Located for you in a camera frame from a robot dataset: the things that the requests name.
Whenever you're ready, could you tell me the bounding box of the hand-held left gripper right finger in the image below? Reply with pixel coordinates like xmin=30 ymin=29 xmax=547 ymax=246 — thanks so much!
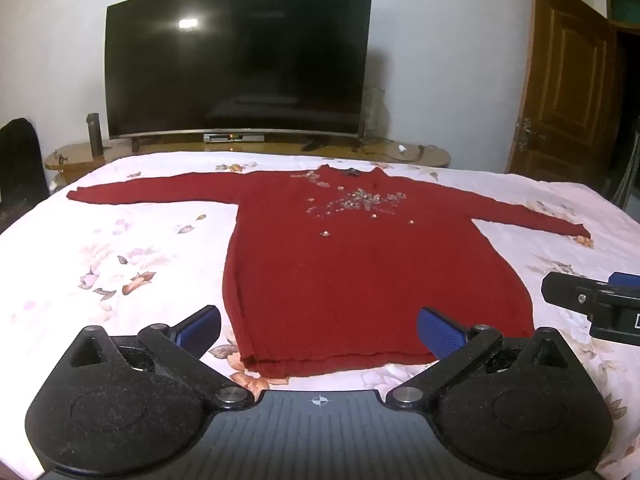
xmin=387 ymin=306 xmax=573 ymax=411

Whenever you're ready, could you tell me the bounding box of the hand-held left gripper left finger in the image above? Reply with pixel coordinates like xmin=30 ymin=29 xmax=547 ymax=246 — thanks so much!
xmin=67 ymin=304 xmax=256 ymax=411

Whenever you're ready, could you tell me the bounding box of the red knitted sweater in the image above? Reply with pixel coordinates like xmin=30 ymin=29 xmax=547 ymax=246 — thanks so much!
xmin=66 ymin=164 xmax=592 ymax=378

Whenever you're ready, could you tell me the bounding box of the floral bed sheet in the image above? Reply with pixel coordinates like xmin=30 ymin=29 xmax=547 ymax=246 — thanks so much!
xmin=0 ymin=152 xmax=640 ymax=480

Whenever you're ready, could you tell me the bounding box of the silver set-top box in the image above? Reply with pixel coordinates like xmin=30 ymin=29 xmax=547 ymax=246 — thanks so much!
xmin=202 ymin=132 xmax=266 ymax=144

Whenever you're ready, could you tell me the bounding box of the brown wooden door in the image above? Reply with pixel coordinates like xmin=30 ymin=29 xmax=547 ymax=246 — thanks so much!
xmin=506 ymin=0 xmax=621 ymax=196

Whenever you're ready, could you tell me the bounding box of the wooden television cabinet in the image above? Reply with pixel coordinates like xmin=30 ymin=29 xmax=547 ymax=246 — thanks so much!
xmin=44 ymin=137 xmax=451 ymax=183

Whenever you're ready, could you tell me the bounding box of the dark thermos bottle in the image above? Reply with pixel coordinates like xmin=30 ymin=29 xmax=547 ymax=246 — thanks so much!
xmin=86 ymin=112 xmax=105 ymax=161

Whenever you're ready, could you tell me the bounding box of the clear glass vase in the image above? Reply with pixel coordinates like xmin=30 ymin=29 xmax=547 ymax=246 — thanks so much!
xmin=362 ymin=87 xmax=388 ymax=141

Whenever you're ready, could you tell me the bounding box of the black chair back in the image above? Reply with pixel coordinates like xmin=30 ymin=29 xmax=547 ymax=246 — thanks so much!
xmin=0 ymin=117 xmax=51 ymax=233

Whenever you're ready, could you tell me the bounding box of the black curved television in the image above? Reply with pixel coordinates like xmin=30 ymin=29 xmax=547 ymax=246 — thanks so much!
xmin=104 ymin=0 xmax=375 ymax=153

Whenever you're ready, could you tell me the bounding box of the grey metal frame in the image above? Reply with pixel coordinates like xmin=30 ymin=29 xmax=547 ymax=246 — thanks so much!
xmin=612 ymin=130 xmax=640 ymax=211

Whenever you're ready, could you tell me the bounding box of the metal door handle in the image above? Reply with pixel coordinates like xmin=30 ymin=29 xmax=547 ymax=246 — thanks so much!
xmin=517 ymin=117 xmax=546 ymax=153

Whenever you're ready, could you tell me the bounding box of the black cable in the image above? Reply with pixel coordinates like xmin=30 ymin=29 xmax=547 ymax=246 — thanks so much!
xmin=350 ymin=137 xmax=441 ymax=163

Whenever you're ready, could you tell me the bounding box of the green window frame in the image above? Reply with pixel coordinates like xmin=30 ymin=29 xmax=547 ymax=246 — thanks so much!
xmin=604 ymin=0 xmax=640 ymax=23

